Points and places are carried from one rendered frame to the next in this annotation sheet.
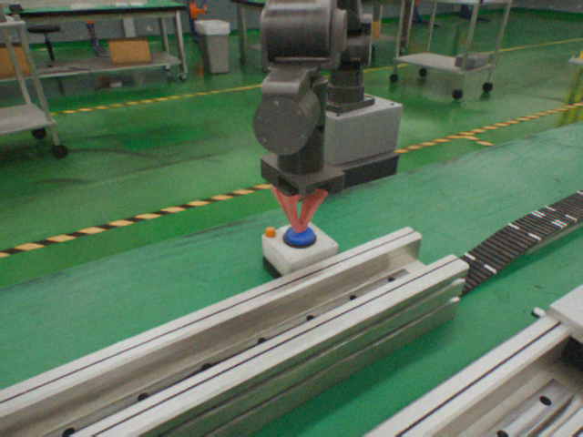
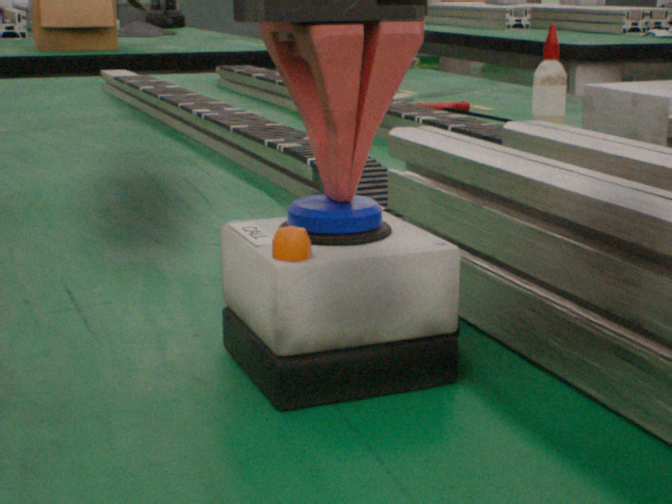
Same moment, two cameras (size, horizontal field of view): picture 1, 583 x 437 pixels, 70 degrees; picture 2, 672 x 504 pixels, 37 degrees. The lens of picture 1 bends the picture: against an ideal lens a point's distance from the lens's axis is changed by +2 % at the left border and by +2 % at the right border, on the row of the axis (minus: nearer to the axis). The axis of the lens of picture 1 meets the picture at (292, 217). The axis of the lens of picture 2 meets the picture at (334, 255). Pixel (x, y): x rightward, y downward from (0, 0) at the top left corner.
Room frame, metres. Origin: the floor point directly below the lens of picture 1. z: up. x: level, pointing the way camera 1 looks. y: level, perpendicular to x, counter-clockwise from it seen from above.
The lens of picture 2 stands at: (0.40, 0.40, 0.94)
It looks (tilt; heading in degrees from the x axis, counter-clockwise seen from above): 15 degrees down; 280
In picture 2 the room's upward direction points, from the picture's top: straight up
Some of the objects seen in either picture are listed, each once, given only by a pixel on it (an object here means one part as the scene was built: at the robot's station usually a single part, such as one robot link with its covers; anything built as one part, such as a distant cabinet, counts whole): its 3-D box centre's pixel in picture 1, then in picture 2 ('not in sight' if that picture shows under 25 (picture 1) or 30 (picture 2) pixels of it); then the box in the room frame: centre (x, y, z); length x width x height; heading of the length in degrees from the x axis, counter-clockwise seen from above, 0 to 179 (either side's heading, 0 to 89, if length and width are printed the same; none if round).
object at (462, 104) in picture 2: not in sight; (472, 114); (0.45, -0.86, 0.79); 0.16 x 0.08 x 0.02; 127
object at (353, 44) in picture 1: (349, 52); not in sight; (0.93, -0.12, 1.00); 0.09 x 0.05 x 0.10; 167
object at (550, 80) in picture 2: not in sight; (550, 77); (0.36, -0.81, 0.84); 0.04 x 0.04 x 0.12
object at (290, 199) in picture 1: (295, 198); (310, 88); (0.48, 0.00, 0.90); 0.07 x 0.07 x 0.09; 32
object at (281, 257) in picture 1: (302, 258); (353, 294); (0.46, -0.01, 0.81); 0.10 x 0.08 x 0.06; 32
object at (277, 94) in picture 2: not in sight; (334, 106); (0.62, -0.86, 0.79); 0.96 x 0.04 x 0.03; 122
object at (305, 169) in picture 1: (301, 150); not in sight; (0.47, -0.01, 0.97); 0.10 x 0.07 x 0.07; 32
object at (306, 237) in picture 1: (299, 236); (334, 223); (0.47, -0.01, 0.84); 0.04 x 0.04 x 0.02
